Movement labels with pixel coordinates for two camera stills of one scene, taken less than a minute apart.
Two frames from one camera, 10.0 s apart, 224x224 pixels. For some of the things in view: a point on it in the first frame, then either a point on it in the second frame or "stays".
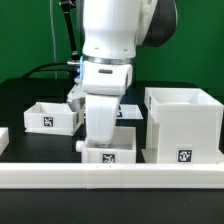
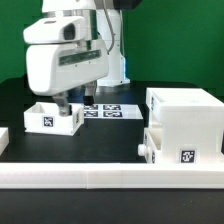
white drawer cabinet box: x=183 y=125 stays
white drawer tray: x=51 y=118 stays
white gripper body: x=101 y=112 to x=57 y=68
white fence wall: x=110 y=176 stays
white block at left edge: x=4 y=139 stays
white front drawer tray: x=121 y=149 to x=152 y=145
